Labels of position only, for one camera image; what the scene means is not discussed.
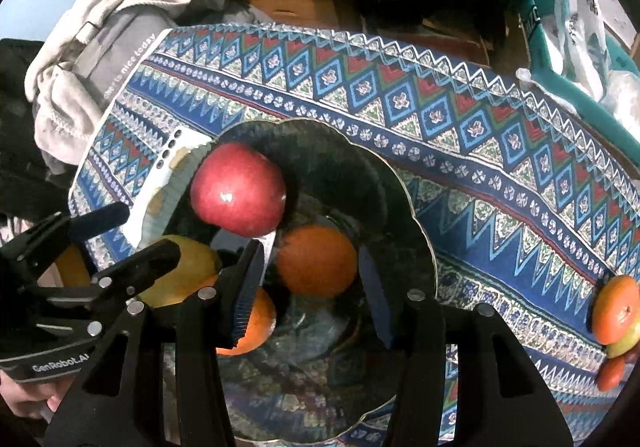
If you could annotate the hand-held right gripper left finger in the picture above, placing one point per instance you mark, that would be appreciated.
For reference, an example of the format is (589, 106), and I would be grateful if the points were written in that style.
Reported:
(247, 292)

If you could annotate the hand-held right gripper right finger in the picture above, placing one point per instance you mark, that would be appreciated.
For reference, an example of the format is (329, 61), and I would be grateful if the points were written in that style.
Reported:
(377, 297)

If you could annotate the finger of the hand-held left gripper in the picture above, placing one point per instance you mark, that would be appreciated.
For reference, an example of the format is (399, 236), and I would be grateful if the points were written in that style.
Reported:
(97, 219)
(145, 264)

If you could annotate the small tangerine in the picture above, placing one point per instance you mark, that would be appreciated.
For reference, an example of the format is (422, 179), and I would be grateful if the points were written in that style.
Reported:
(72, 269)
(260, 322)
(316, 261)

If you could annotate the yellow green mango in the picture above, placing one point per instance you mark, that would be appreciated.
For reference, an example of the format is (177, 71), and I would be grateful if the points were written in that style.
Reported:
(192, 262)

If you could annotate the dark red apple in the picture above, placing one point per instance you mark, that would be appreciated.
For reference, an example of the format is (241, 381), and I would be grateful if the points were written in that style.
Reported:
(237, 189)

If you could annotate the dark green glass bowl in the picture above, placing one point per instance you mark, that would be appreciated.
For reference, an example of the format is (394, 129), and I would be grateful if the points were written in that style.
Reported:
(350, 187)

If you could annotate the large orange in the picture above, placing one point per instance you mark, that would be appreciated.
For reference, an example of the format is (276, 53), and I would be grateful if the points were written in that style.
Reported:
(617, 309)

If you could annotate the pink red peach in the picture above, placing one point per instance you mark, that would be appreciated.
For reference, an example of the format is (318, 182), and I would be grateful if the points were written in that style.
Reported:
(611, 372)

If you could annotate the yellow pear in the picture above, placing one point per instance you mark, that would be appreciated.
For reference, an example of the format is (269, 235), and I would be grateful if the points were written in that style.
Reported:
(625, 344)

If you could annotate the person's left hand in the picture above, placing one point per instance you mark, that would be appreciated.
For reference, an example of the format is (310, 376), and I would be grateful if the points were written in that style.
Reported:
(25, 397)

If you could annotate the dark cloth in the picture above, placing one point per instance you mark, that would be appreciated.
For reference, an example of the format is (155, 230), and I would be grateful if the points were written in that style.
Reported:
(20, 137)

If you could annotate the pile of grey-white clothes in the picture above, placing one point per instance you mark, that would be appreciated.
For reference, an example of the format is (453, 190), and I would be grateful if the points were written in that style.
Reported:
(65, 87)

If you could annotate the blue patterned tablecloth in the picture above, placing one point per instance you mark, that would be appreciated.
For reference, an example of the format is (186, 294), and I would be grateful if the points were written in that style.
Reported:
(450, 137)

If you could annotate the plain cardboard box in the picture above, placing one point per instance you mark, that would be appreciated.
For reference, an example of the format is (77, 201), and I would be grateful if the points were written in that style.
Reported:
(515, 47)

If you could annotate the clear plastic bag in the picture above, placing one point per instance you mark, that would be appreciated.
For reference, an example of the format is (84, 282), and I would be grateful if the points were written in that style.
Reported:
(625, 99)

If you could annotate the white printed plastic bag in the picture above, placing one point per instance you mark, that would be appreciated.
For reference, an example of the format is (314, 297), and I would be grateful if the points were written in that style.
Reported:
(580, 2)

